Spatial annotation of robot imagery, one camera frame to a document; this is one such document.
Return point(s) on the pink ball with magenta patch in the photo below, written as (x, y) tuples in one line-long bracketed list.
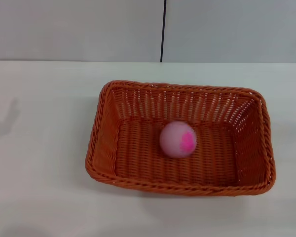
[(173, 140)]

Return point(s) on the orange woven rectangular basket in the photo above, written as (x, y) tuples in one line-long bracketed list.
[(138, 160)]

